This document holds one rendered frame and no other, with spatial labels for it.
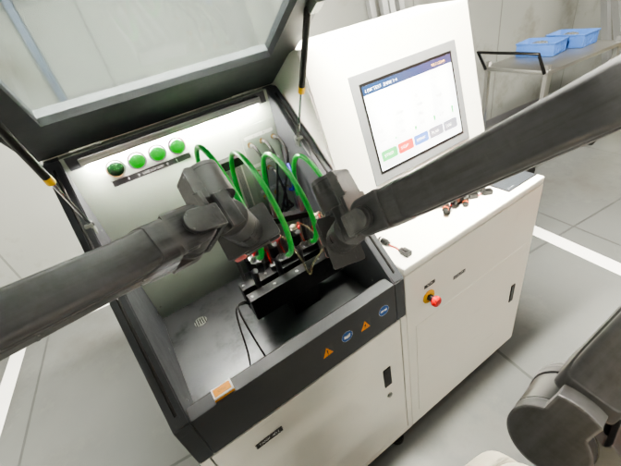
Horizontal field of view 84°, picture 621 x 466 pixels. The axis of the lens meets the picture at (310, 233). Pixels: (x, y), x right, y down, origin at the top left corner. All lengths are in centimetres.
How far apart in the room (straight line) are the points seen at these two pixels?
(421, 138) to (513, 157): 91
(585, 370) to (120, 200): 109
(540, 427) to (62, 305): 49
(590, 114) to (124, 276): 47
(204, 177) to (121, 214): 66
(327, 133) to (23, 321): 87
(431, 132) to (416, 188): 88
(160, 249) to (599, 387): 47
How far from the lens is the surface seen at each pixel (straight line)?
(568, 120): 39
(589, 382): 45
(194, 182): 53
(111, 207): 116
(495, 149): 41
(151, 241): 44
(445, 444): 183
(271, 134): 123
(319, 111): 106
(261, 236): 60
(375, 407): 140
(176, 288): 133
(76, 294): 41
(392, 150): 121
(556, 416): 46
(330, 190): 57
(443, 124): 138
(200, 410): 92
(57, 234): 313
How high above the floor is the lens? 167
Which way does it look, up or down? 34 degrees down
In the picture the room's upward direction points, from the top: 14 degrees counter-clockwise
